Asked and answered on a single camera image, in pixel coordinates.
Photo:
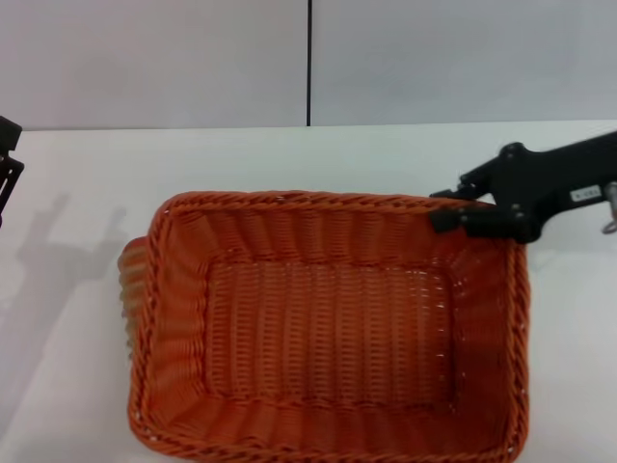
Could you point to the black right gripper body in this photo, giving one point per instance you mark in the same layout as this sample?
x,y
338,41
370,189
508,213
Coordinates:
x,y
549,178

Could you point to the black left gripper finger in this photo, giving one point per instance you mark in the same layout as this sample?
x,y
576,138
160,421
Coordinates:
x,y
8,144

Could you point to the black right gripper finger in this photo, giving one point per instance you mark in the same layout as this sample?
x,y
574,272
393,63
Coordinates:
x,y
455,193
482,223

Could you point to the orange woven plastic basket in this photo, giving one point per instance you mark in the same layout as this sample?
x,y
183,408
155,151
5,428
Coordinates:
x,y
332,313

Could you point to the orange white striped bread roll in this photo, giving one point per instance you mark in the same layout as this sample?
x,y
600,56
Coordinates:
x,y
134,280

